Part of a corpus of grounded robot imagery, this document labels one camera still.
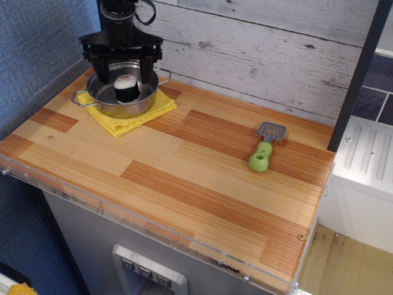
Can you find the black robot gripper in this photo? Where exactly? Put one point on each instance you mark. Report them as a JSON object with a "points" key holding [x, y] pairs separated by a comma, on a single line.
{"points": [[121, 40]]}

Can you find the plush sushi roll toy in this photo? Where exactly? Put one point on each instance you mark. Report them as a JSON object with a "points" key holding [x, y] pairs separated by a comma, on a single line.
{"points": [[126, 89]]}

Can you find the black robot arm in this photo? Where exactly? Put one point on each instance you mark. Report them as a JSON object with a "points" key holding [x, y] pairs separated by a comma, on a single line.
{"points": [[118, 10]]}

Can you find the stainless steel pot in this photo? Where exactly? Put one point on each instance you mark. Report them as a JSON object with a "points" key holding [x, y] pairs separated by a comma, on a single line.
{"points": [[103, 96]]}

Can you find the yellow folded cloth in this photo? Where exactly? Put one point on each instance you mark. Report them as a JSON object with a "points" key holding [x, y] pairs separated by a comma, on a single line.
{"points": [[118, 127]]}

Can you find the clear acrylic edge guard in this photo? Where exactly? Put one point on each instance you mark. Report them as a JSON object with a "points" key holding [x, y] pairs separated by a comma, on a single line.
{"points": [[279, 208]]}

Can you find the silver cabinet with dispenser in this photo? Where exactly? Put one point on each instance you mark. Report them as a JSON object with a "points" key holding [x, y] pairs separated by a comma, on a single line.
{"points": [[173, 249]]}

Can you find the yellow black object corner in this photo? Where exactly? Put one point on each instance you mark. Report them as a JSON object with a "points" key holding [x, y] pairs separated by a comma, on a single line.
{"points": [[14, 283]]}

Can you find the white grooved side unit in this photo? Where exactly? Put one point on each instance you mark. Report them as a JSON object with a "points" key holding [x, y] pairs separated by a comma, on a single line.
{"points": [[358, 198]]}

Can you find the left black frame post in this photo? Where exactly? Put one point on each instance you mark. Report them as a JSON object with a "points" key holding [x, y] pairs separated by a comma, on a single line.
{"points": [[102, 23]]}

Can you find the black frame post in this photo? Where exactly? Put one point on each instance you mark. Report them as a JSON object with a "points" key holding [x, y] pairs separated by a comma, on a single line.
{"points": [[371, 42], [102, 23]]}

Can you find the green handled grey toy spatula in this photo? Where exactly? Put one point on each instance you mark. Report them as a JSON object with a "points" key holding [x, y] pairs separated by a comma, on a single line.
{"points": [[259, 161]]}

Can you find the right black frame post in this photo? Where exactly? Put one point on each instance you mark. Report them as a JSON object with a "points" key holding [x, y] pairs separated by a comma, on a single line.
{"points": [[371, 42]]}

